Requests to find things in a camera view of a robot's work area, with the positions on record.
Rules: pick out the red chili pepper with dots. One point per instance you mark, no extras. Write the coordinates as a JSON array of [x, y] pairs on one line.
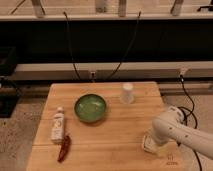
[[64, 148]]

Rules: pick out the white sponge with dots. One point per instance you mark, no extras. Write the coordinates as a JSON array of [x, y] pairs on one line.
[[150, 146]]

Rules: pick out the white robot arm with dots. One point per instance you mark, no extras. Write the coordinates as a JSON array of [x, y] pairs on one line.
[[169, 125]]

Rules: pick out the wall power outlet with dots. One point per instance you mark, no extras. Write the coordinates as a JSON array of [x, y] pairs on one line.
[[92, 74]]

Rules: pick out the right wall outlet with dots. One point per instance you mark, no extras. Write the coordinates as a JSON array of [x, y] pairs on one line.
[[183, 71]]

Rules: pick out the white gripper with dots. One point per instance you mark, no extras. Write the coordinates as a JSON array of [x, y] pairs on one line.
[[165, 141]]

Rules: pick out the white squeeze bottle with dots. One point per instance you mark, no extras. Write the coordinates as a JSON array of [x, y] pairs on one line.
[[57, 132]]

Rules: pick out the green ceramic bowl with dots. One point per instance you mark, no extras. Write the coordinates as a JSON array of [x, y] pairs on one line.
[[90, 108]]

